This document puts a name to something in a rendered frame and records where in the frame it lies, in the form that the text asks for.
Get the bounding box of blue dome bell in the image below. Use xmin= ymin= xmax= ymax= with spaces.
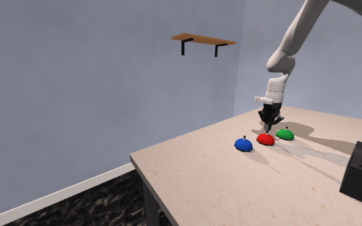
xmin=234 ymin=135 xmax=253 ymax=152

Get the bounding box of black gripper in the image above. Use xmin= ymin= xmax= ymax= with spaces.
xmin=258 ymin=103 xmax=284 ymax=132

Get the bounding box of red dome bell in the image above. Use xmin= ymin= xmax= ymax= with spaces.
xmin=256 ymin=131 xmax=275 ymax=146

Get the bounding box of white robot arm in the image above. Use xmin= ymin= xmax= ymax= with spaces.
xmin=254 ymin=0 xmax=362 ymax=104

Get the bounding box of green bell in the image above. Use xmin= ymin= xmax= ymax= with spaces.
xmin=276 ymin=127 xmax=294 ymax=141

